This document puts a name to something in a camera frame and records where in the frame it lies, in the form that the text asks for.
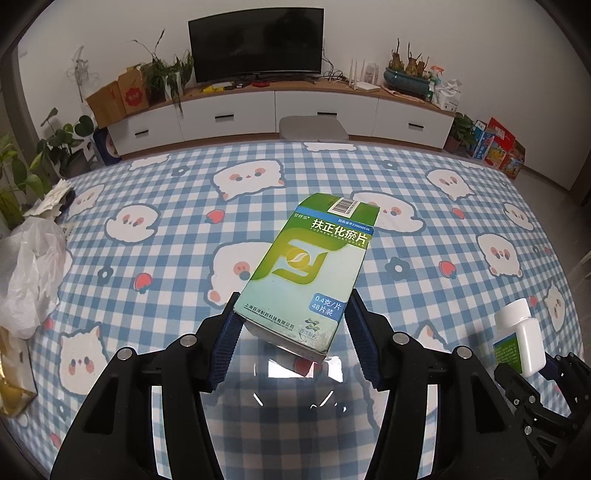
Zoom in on blue bonsai planter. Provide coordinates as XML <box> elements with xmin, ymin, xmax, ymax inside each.
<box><xmin>383</xmin><ymin>39</ymin><xmax>433</xmax><ymax>100</ymax></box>

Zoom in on white green tablet box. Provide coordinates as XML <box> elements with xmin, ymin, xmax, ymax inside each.
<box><xmin>235</xmin><ymin>193</ymin><xmax>380</xmax><ymax>363</ymax></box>

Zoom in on gold box at table edge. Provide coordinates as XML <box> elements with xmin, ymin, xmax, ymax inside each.
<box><xmin>0</xmin><ymin>328</ymin><xmax>37</xmax><ymax>418</ymax></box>

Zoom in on white wooden tv cabinet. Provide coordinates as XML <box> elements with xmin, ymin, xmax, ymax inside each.
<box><xmin>108</xmin><ymin>80</ymin><xmax>455</xmax><ymax>156</ymax></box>

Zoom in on black flat screen television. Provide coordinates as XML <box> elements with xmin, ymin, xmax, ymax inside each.
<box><xmin>188</xmin><ymin>7</ymin><xmax>325</xmax><ymax>83</ymax></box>

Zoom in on white wifi router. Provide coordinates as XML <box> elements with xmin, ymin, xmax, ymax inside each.
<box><xmin>346</xmin><ymin>59</ymin><xmax>381</xmax><ymax>91</ymax></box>

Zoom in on large leafy green houseplant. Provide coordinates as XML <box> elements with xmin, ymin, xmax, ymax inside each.
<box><xmin>1</xmin><ymin>107</ymin><xmax>96</xmax><ymax>230</ymax></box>

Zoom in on small floor potted plant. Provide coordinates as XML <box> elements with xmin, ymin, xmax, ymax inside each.
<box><xmin>444</xmin><ymin>112</ymin><xmax>476</xmax><ymax>153</ymax></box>

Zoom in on brown cardboard boxes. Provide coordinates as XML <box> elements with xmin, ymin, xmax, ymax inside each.
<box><xmin>86</xmin><ymin>65</ymin><xmax>149</xmax><ymax>128</ymax></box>

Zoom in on white plastic bag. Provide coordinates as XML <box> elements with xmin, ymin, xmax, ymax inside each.
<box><xmin>1</xmin><ymin>218</ymin><xmax>69</xmax><ymax>339</ymax></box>

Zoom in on colourful boxes on floor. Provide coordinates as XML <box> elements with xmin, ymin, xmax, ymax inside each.
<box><xmin>468</xmin><ymin>117</ymin><xmax>526</xmax><ymax>180</ymax></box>

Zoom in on grey stool cushion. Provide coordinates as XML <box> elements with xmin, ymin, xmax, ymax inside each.
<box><xmin>279</xmin><ymin>115</ymin><xmax>349</xmax><ymax>142</ymax></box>

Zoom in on blue checkered cartoon tablecloth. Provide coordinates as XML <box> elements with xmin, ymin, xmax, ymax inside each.
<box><xmin>8</xmin><ymin>142</ymin><xmax>583</xmax><ymax>479</ymax></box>

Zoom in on white bag on cabinet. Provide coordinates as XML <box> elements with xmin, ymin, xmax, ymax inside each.
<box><xmin>430</xmin><ymin>65</ymin><xmax>463</xmax><ymax>113</ymax></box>

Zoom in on white plastic medicine bottle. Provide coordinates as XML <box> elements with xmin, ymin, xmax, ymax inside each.
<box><xmin>493</xmin><ymin>298</ymin><xmax>546</xmax><ymax>378</ymax></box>

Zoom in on potted plant on cabinet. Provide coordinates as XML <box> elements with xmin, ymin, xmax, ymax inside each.
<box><xmin>132</xmin><ymin>29</ymin><xmax>194</xmax><ymax>113</ymax></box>

